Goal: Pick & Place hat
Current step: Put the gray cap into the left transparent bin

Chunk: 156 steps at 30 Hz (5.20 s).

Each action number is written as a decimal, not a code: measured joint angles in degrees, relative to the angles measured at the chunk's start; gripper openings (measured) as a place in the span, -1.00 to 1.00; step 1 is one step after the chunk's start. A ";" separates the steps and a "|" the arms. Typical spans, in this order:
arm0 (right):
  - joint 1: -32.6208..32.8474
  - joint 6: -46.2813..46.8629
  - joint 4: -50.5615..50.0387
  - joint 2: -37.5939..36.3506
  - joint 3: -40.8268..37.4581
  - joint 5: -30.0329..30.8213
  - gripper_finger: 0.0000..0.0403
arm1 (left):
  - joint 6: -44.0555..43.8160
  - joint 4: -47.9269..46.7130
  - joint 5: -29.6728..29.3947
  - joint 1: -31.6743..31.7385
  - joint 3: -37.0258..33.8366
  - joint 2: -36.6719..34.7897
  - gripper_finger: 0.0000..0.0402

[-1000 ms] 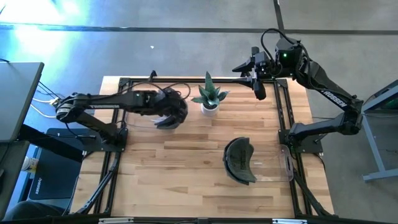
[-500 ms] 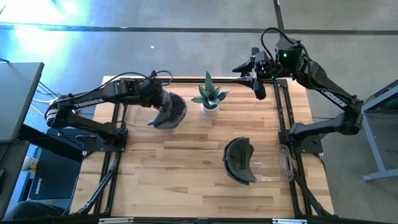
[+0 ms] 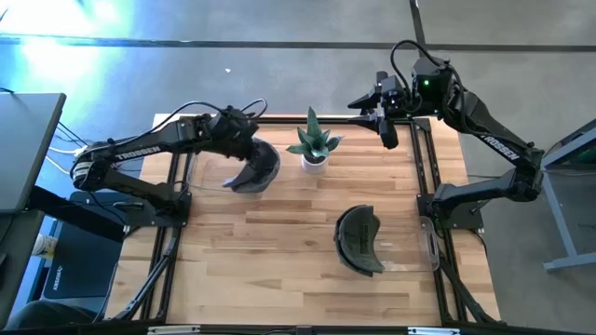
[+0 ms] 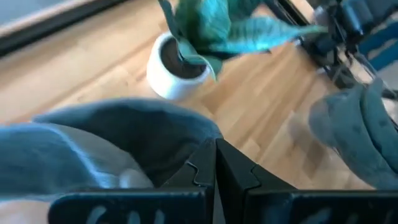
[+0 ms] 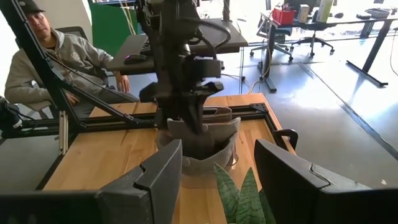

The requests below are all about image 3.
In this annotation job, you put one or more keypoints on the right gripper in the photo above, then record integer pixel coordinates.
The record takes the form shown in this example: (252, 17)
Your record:
(395, 95)

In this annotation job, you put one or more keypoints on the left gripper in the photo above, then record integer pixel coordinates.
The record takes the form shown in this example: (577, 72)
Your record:
(244, 137)

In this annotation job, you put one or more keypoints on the blue-grey baseball cap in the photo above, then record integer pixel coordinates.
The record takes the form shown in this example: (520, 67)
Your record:
(247, 177)

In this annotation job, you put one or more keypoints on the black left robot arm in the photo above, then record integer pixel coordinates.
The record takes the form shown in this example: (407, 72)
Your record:
(139, 151)

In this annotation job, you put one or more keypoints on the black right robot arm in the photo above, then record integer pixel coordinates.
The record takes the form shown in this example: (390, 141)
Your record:
(500, 149)

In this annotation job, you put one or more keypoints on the snake plant in white pot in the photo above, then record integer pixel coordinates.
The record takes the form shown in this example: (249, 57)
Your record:
(314, 164)

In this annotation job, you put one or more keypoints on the black mounting plate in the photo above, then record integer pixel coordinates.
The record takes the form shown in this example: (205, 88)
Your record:
(93, 205)
(470, 218)

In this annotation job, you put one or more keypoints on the black mouse pad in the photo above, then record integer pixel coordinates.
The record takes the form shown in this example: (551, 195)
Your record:
(84, 260)

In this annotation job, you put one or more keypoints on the grey desk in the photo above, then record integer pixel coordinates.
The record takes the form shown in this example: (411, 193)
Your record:
(28, 149)

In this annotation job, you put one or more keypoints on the white paper cup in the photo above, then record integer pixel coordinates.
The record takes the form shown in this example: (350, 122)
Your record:
(45, 245)

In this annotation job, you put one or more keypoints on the light metal stand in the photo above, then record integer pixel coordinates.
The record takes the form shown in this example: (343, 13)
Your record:
(572, 261)

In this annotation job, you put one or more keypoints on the person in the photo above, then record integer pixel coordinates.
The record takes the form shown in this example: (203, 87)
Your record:
(46, 318)

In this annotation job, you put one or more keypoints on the black aluminium table frame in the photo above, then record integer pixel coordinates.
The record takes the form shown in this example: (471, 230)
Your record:
(302, 120)

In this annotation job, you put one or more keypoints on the silver metal bracket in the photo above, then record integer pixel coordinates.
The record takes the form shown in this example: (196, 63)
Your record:
(172, 330)
(433, 330)

